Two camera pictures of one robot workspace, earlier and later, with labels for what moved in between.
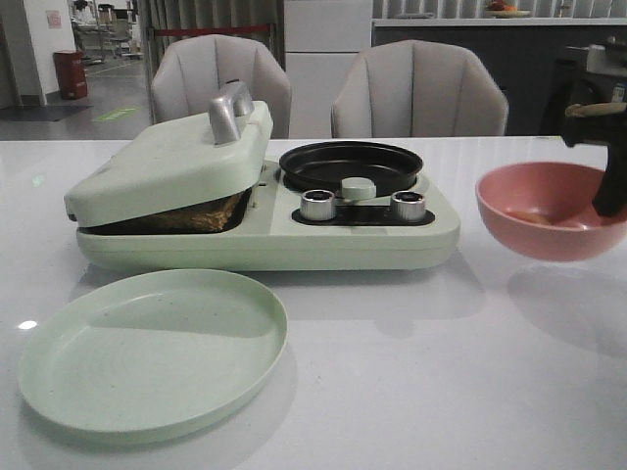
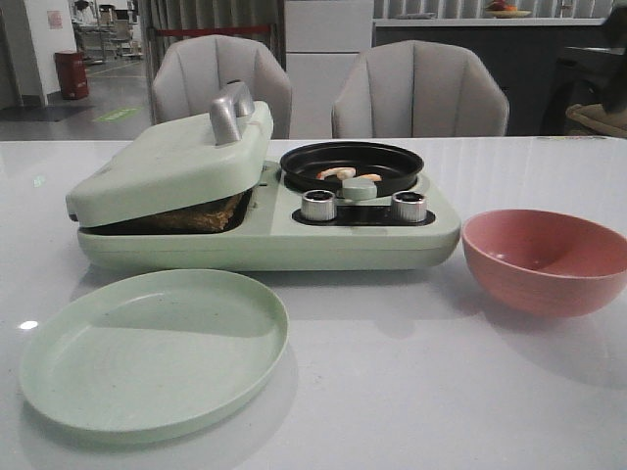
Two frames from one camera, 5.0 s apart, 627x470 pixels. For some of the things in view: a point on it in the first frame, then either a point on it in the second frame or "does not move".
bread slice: x=209 y=217 does not move
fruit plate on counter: x=499 y=10 does not move
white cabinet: x=322 y=40 does not move
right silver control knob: x=408 y=206 does not move
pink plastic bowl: x=545 y=211 → x=545 y=262
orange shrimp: x=528 y=216 → x=341 y=172
